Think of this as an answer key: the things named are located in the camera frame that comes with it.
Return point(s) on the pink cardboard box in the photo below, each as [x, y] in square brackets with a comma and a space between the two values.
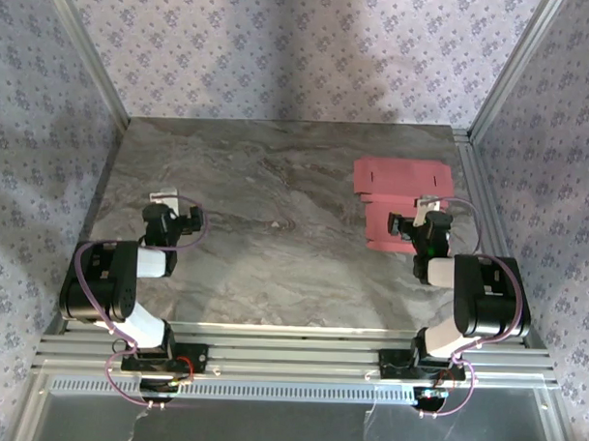
[397, 178]

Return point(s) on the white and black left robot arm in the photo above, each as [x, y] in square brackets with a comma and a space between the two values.
[94, 281]

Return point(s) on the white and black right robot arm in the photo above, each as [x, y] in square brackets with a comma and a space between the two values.
[490, 295]

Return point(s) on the black controller board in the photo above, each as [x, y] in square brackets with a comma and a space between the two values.
[155, 386]
[431, 397]

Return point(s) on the grey metal panel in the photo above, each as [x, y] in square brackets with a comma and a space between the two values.
[268, 427]

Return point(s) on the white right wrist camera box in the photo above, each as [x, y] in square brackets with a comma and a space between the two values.
[422, 213]

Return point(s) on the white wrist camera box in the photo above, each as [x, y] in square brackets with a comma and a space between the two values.
[162, 195]
[422, 213]

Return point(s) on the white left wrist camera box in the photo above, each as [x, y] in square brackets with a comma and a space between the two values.
[162, 195]

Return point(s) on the aluminium side rail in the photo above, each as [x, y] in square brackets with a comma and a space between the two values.
[468, 163]

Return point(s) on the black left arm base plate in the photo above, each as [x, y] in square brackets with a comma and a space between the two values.
[193, 348]

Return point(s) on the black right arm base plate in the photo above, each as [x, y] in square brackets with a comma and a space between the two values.
[388, 371]

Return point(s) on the aluminium rail bed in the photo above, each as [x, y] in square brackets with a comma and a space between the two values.
[290, 351]

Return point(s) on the aluminium frame post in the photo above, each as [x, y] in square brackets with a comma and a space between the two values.
[515, 68]
[90, 53]

